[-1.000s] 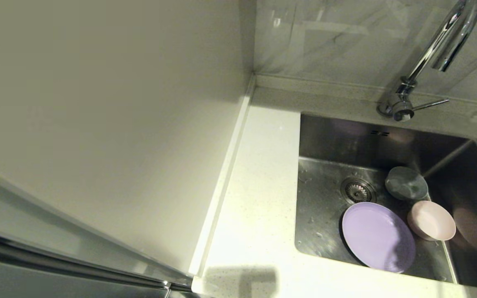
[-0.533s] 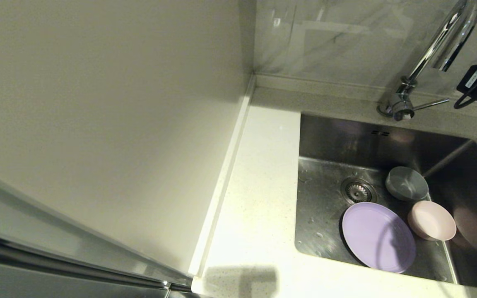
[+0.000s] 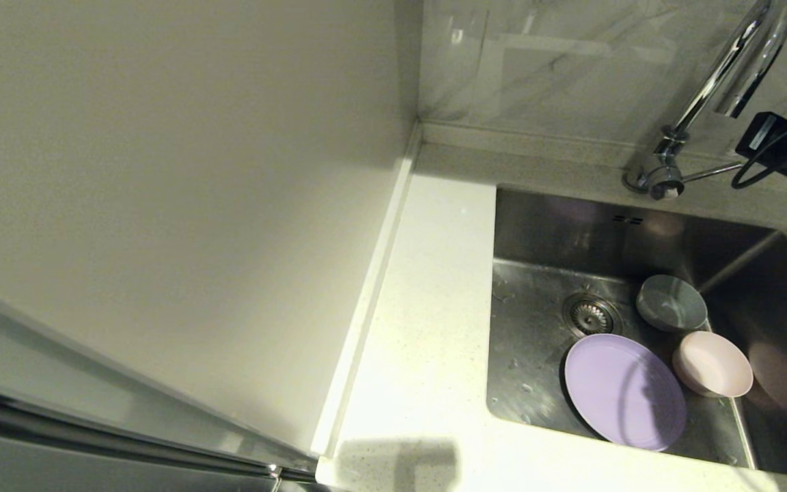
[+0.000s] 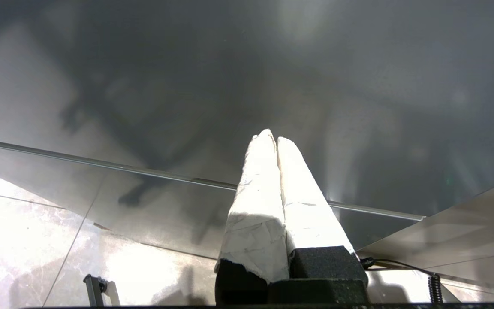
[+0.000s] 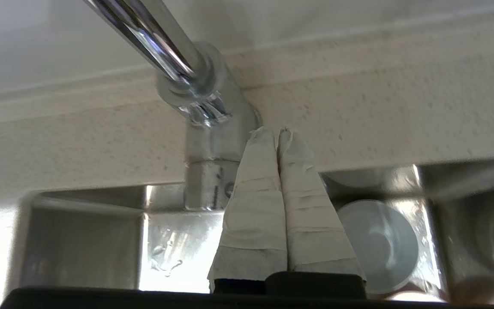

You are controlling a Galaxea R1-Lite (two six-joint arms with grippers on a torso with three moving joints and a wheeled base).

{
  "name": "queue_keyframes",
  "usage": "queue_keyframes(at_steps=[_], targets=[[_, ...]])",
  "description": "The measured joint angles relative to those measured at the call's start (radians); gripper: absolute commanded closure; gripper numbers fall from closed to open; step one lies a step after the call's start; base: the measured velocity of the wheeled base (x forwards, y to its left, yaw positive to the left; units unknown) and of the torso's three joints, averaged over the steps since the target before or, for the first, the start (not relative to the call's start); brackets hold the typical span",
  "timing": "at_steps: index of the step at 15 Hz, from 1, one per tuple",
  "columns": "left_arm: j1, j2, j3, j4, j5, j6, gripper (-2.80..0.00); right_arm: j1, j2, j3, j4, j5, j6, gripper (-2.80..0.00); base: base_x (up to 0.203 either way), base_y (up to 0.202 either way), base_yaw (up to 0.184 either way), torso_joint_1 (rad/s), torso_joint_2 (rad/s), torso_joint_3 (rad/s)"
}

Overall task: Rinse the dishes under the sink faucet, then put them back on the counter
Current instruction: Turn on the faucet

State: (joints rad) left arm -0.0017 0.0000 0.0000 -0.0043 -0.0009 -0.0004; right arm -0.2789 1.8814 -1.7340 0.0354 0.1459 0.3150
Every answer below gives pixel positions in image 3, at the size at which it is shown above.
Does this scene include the chrome bar handle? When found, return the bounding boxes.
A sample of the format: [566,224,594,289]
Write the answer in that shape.
[0,379,333,492]

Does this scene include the stainless steel appliance door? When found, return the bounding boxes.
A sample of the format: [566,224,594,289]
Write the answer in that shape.
[0,273,319,492]

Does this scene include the pale blue plate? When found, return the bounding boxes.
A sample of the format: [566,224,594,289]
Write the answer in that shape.
[564,333,687,452]

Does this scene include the stainless steel sink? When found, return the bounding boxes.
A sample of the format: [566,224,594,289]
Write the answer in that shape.
[484,184,787,479]

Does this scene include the pink bowl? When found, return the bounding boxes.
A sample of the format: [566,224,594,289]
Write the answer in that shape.
[672,331,754,398]

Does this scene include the blue-grey bowl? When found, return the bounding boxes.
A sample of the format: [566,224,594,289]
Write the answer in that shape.
[636,275,708,333]

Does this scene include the round metal drain strainer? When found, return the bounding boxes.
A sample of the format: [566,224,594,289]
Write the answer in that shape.
[562,292,623,339]

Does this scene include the chrome gooseneck faucet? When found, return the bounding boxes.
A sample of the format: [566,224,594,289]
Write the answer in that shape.
[622,0,787,201]

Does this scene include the white cabinet side panel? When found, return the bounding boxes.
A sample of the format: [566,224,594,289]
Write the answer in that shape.
[0,0,422,457]

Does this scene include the white trim strip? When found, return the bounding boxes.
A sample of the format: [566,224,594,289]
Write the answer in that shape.
[310,126,423,459]

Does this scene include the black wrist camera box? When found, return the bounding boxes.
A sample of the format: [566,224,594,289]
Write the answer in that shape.
[736,112,778,158]

